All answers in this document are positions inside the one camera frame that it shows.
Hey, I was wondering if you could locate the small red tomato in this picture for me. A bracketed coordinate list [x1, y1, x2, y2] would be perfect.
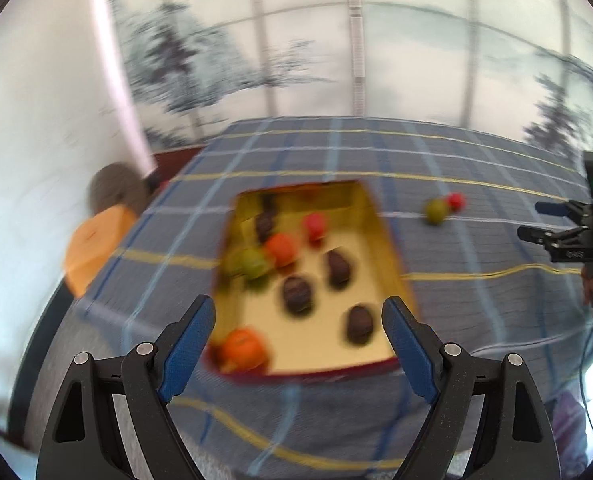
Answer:
[445, 192, 466, 212]

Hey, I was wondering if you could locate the large green tomato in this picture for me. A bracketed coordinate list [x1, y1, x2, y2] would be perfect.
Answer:
[423, 197, 452, 226]

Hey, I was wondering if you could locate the small green tomato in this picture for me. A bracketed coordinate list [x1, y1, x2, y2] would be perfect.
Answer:
[239, 248, 270, 281]

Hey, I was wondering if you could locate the orange tangerine near corner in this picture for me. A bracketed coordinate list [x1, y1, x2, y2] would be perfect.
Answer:
[218, 327, 269, 373]

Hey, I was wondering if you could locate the orange stool cushion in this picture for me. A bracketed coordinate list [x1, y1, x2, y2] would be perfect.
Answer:
[63, 205, 137, 298]

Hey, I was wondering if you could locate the landscape painted folding screen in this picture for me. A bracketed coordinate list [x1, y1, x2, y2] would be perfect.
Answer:
[109, 0, 593, 159]

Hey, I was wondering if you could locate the dark brown passion fruit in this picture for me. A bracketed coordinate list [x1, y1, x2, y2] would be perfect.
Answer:
[281, 275, 313, 315]

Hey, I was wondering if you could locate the orange tangerine in tray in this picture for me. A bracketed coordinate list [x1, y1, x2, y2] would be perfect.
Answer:
[264, 232, 298, 269]

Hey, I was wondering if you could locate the round grey millstone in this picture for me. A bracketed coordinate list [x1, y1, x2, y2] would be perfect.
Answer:
[88, 162, 150, 216]

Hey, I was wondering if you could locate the gold rectangular tin tray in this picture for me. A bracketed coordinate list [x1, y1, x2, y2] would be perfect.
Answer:
[208, 180, 417, 380]

